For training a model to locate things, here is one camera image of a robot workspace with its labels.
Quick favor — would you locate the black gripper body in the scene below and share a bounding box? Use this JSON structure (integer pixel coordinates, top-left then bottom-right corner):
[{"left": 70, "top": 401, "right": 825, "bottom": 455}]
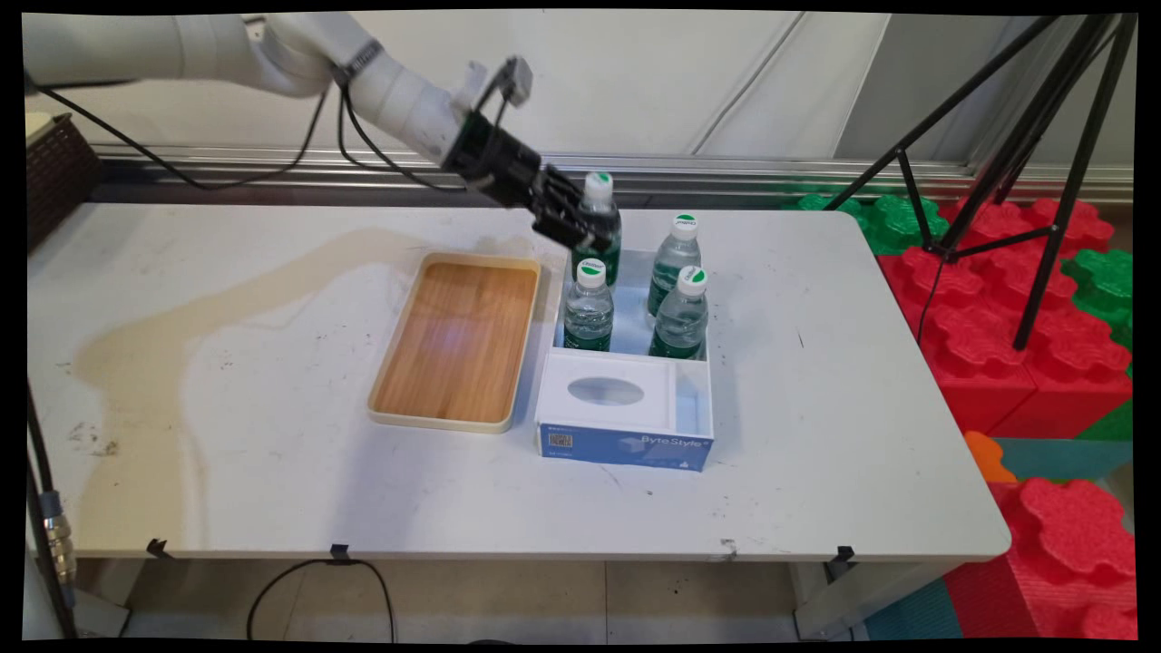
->
[{"left": 441, "top": 112, "right": 557, "bottom": 215}]

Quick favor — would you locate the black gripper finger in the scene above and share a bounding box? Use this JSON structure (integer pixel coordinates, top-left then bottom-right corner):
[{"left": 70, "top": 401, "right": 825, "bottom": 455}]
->
[
  {"left": 542, "top": 167, "right": 592, "bottom": 216},
  {"left": 532, "top": 194, "right": 612, "bottom": 256}
]

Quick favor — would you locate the clear water bottle green label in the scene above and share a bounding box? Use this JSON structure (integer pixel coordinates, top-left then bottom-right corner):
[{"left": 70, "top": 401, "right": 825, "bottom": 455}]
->
[
  {"left": 649, "top": 266, "right": 709, "bottom": 361},
  {"left": 571, "top": 171, "right": 624, "bottom": 288},
  {"left": 563, "top": 258, "right": 616, "bottom": 353},
  {"left": 648, "top": 214, "right": 703, "bottom": 318}
]

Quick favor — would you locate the wooden tray with cream rim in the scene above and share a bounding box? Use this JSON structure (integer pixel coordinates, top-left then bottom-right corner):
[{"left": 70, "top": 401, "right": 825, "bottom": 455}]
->
[{"left": 367, "top": 252, "right": 543, "bottom": 434}]

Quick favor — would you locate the blue and white cardboard box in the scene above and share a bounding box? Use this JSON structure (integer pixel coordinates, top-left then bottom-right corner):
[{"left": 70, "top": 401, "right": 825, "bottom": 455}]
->
[{"left": 535, "top": 247, "right": 716, "bottom": 473}]

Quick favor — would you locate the large red foam block stack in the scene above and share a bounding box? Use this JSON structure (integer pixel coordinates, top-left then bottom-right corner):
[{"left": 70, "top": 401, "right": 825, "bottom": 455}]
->
[{"left": 876, "top": 198, "right": 1135, "bottom": 438}]

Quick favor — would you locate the dark brown woven basket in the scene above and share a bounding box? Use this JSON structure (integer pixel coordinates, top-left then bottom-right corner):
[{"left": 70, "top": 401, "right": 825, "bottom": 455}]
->
[{"left": 25, "top": 112, "right": 103, "bottom": 253}]

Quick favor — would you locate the white table leg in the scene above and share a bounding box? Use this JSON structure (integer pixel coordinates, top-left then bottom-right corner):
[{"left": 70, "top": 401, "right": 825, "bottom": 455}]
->
[
  {"left": 787, "top": 560, "right": 964, "bottom": 641},
  {"left": 23, "top": 567, "right": 130, "bottom": 638}
]

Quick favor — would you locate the orange foam piece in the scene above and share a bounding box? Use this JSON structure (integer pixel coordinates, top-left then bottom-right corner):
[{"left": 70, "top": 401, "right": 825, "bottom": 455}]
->
[{"left": 963, "top": 432, "right": 1019, "bottom": 484}]

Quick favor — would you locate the black tripod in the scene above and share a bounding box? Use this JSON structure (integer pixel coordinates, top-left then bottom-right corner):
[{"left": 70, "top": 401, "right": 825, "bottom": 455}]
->
[{"left": 821, "top": 14, "right": 1139, "bottom": 353}]

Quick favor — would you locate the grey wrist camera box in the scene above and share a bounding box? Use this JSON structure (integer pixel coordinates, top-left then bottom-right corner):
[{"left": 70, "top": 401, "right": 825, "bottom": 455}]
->
[{"left": 454, "top": 55, "right": 534, "bottom": 117}]

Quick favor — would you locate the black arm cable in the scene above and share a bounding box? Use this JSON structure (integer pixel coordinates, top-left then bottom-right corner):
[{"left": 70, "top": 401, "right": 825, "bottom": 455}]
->
[
  {"left": 337, "top": 83, "right": 465, "bottom": 194},
  {"left": 34, "top": 83, "right": 329, "bottom": 192}
]

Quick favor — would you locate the aluminium wall rail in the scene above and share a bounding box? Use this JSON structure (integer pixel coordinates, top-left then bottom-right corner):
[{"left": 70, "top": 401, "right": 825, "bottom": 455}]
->
[{"left": 91, "top": 143, "right": 1135, "bottom": 206}]

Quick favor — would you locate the thin black tripod cable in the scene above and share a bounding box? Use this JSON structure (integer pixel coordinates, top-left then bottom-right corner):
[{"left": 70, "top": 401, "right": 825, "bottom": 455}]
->
[{"left": 916, "top": 254, "right": 950, "bottom": 347}]

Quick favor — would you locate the black floor cable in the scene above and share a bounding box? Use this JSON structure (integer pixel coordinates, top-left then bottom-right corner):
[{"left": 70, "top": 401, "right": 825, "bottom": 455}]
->
[{"left": 246, "top": 557, "right": 398, "bottom": 643}]

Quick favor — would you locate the black cable with metal connector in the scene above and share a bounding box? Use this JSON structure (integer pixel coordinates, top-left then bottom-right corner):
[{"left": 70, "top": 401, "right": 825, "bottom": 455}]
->
[{"left": 24, "top": 379, "right": 81, "bottom": 638}]

